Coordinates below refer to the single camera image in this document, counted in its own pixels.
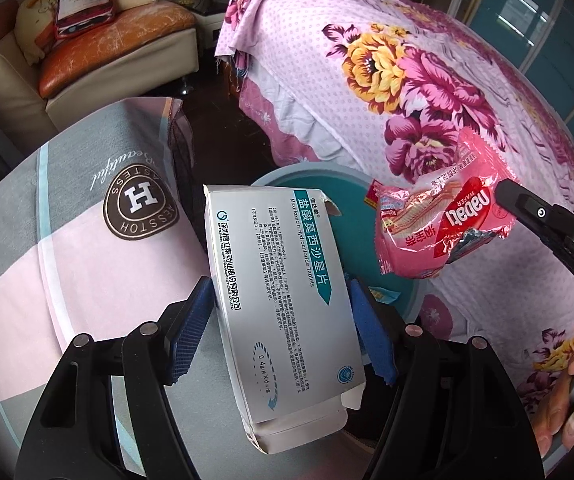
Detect white medicine box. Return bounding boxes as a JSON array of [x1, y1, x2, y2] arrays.
[[203, 185, 366, 454]]

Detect pink wafer snack wrapper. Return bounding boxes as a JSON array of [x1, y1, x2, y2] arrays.
[[375, 128, 516, 280]]

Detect teal plastic trash bin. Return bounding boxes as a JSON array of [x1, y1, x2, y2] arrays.
[[255, 162, 426, 322]]

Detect right hand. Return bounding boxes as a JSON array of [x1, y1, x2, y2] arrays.
[[531, 355, 574, 457]]

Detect blue snack wrapper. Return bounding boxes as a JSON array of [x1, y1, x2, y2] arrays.
[[369, 287, 401, 304]]

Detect pink grey checked cloth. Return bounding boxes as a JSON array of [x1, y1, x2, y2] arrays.
[[0, 95, 399, 480]]

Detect red sticker on bin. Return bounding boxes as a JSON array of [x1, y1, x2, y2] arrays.
[[364, 179, 382, 209]]

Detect pink floral bed sheet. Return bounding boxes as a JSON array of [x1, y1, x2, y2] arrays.
[[215, 0, 574, 455]]

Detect beige leather sofa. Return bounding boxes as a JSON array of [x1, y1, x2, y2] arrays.
[[0, 0, 201, 156]]

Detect orange seat cushion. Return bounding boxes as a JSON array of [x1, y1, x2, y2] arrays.
[[38, 0, 196, 100]]

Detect yellow cartoon pillow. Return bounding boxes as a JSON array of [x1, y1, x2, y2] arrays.
[[14, 0, 58, 66]]

